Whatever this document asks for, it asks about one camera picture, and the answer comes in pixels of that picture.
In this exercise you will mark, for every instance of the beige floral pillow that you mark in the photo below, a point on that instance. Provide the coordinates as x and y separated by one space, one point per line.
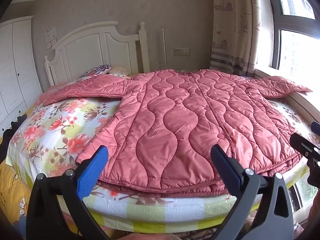
120 70

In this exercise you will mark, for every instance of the white wardrobe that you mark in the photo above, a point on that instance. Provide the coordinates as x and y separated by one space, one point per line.
15 67

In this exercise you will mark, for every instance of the beige wall socket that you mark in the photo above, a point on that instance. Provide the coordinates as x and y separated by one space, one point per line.
182 51

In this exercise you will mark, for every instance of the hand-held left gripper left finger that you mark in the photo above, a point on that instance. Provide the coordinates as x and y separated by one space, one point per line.
93 171

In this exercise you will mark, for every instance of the dark object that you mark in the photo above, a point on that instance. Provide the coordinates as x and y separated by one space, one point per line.
5 150

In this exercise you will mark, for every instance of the printed striped curtain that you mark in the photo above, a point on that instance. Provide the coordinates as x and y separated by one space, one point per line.
230 30

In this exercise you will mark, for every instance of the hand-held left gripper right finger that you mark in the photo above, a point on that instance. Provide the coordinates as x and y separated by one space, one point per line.
230 171

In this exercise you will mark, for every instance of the pink quilted jacket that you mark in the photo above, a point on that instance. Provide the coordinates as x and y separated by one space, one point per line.
175 117

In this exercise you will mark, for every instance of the yellow daisy blanket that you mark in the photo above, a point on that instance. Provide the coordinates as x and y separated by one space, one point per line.
12 187

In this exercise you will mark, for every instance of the purple patterned pillow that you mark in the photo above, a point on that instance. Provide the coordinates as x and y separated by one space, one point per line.
98 70

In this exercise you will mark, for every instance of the dark framed window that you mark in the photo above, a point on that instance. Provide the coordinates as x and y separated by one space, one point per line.
295 50

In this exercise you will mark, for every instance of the white wooden headboard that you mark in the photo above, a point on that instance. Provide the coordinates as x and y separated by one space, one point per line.
87 52

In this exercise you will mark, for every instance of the bed with floral sheet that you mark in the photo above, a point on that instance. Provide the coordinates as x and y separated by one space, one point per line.
57 125

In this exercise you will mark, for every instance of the white window sill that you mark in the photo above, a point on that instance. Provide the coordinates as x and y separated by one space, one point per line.
308 106

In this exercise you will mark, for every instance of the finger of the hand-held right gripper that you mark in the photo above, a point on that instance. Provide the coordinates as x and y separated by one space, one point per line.
316 127
302 142

